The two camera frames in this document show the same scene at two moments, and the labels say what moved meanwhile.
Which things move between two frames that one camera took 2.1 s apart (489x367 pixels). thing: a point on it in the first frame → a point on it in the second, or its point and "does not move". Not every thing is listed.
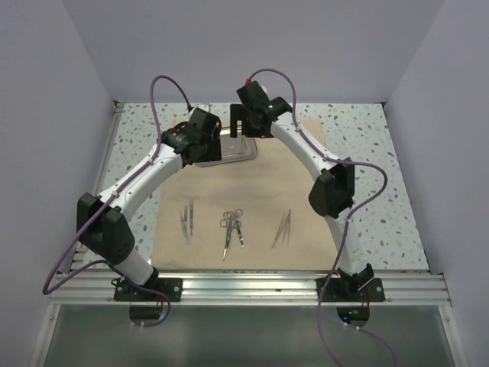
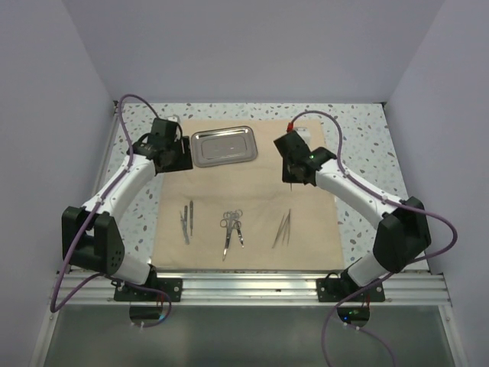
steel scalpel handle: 191,216 does not move
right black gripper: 239,112 → 286,177
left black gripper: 213,151 → 184,161
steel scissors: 228,224 does not move
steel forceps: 286,226 does not move
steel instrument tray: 234,149 does not move
